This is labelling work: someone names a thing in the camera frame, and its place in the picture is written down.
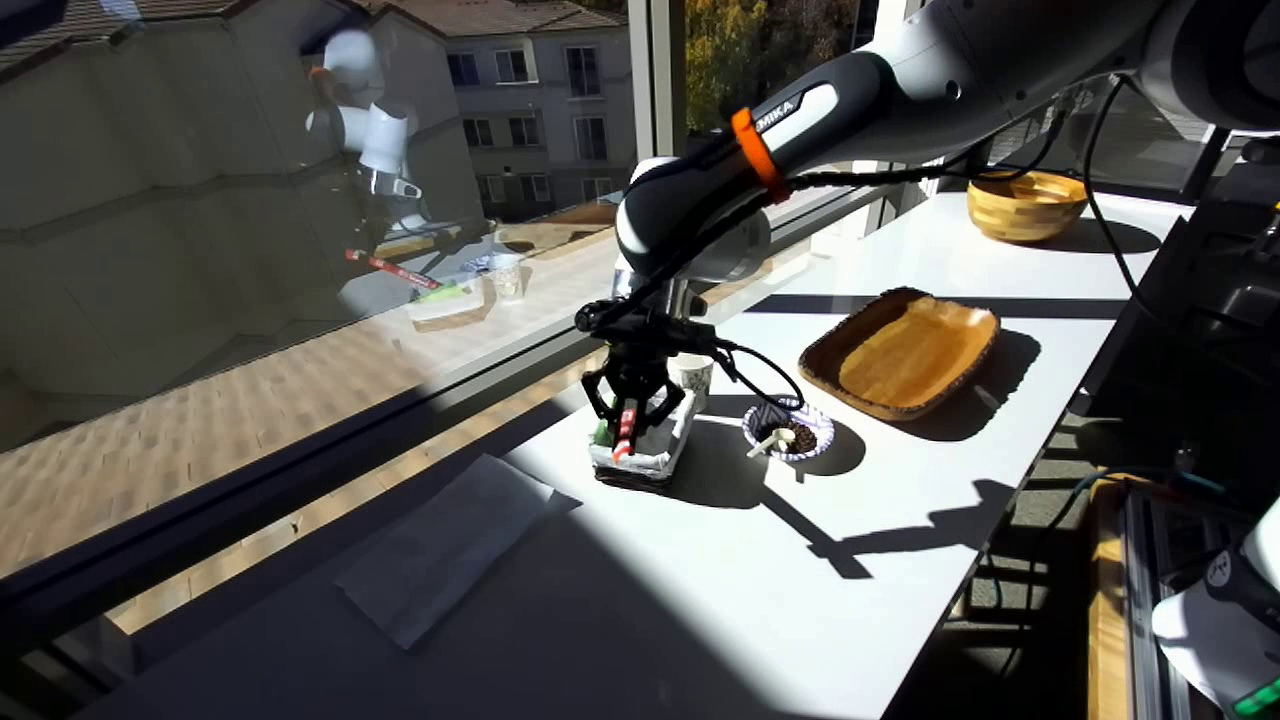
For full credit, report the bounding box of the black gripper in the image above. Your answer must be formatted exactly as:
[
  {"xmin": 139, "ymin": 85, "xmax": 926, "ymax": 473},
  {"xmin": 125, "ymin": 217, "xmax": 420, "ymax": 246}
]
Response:
[{"xmin": 572, "ymin": 295, "xmax": 719, "ymax": 432}]

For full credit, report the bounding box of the small white round bowl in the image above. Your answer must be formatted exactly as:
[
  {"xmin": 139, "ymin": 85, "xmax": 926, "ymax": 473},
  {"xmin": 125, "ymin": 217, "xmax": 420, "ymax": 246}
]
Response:
[{"xmin": 740, "ymin": 396, "xmax": 841, "ymax": 467}]

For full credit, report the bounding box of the brown oblong wooden bowl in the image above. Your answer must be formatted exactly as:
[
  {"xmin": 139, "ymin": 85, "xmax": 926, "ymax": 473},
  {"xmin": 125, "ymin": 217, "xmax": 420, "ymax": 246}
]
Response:
[{"xmin": 798, "ymin": 286, "xmax": 1004, "ymax": 428}]

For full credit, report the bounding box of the round light wooden bowl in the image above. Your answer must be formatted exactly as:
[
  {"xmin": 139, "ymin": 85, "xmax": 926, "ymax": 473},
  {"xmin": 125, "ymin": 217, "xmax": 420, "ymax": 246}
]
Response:
[{"xmin": 964, "ymin": 166, "xmax": 1093, "ymax": 250}]

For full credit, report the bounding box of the white rectangular tray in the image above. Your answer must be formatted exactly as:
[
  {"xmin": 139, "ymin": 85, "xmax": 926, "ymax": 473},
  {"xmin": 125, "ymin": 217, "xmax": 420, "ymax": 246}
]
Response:
[{"xmin": 583, "ymin": 382, "xmax": 708, "ymax": 488}]

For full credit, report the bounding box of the white paper cup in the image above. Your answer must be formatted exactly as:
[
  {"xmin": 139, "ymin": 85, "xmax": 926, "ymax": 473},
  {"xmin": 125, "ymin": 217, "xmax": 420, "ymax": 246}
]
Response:
[{"xmin": 668, "ymin": 347, "xmax": 719, "ymax": 402}]

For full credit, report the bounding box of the small light spoon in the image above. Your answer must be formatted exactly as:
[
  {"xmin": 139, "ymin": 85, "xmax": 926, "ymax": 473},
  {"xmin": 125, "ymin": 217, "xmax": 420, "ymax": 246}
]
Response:
[{"xmin": 745, "ymin": 419, "xmax": 808, "ymax": 465}]

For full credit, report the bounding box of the yellow wooden board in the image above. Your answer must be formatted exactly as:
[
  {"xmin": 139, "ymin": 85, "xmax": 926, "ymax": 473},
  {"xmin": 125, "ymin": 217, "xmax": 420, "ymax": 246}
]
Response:
[{"xmin": 1084, "ymin": 476, "xmax": 1142, "ymax": 720}]

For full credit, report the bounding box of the white device with green mark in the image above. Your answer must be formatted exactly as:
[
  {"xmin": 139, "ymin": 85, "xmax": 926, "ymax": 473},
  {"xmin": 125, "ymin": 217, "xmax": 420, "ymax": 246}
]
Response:
[{"xmin": 1147, "ymin": 498, "xmax": 1280, "ymax": 720}]

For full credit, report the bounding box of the window frame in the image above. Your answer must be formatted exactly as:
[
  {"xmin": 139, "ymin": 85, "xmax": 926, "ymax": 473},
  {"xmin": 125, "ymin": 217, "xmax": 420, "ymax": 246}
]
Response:
[{"xmin": 0, "ymin": 0, "xmax": 936, "ymax": 658}]

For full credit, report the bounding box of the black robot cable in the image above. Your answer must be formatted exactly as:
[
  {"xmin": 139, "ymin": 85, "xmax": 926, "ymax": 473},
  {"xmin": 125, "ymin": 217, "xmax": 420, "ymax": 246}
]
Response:
[{"xmin": 705, "ymin": 69, "xmax": 1155, "ymax": 412}]

